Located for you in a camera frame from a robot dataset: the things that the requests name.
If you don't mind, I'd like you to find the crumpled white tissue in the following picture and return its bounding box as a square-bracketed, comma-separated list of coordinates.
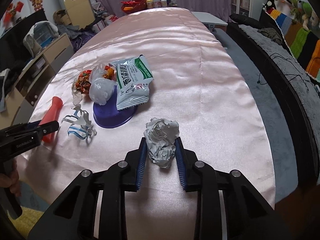
[72, 85, 83, 106]

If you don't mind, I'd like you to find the crumpled white plastic bag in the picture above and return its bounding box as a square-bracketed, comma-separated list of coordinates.
[89, 63, 117, 106]

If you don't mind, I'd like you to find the pink plastic horn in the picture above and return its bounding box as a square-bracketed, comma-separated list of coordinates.
[40, 96, 63, 144]

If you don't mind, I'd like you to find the blue white torn wrapper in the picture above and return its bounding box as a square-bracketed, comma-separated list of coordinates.
[61, 104, 97, 142]

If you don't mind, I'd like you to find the black white cat plush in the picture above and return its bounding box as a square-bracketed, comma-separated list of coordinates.
[263, 0, 276, 13]

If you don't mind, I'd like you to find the cardboard box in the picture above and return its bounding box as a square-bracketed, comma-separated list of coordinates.
[53, 9, 72, 25]

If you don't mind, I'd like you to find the purple plastic bowl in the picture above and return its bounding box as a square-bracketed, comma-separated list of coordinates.
[93, 86, 138, 128]

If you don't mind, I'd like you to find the green frog plush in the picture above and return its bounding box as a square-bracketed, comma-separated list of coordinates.
[291, 0, 312, 23]

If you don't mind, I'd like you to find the sunflower with red flags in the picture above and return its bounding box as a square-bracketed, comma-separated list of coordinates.
[3, 1, 24, 25]

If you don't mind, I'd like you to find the red gold foil wrapper ball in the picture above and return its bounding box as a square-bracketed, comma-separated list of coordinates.
[73, 66, 115, 95]

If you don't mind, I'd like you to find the colourful striped blanket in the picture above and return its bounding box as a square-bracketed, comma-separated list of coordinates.
[268, 9, 319, 82]

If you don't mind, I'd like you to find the green white snack packet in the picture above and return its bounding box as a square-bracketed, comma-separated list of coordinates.
[110, 54, 153, 111]

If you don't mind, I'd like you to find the beige standing air conditioner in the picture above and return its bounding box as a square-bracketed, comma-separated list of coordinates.
[59, 0, 95, 28]

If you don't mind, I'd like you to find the white folding side table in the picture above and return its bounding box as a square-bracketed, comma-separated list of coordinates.
[191, 11, 228, 26]

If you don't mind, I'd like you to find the red basket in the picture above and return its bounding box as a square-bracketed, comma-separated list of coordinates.
[121, 0, 147, 15]

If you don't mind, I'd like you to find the purple bag on floor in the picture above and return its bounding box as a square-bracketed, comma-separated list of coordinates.
[71, 31, 96, 53]

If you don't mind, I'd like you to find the black television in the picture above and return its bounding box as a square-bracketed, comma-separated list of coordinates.
[1, 9, 47, 71]

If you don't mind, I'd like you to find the hanging doll ornament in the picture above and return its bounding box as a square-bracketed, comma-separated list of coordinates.
[29, 0, 43, 11]

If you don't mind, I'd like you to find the pink satin tablecloth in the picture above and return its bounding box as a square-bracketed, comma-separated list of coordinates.
[16, 6, 276, 240]

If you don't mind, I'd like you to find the beige tv cabinet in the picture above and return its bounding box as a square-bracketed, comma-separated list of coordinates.
[1, 34, 74, 128]

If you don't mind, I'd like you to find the grey rug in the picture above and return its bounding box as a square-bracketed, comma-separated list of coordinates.
[213, 29, 298, 203]

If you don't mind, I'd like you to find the person's left hand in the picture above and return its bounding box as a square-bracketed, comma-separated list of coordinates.
[0, 167, 21, 197]

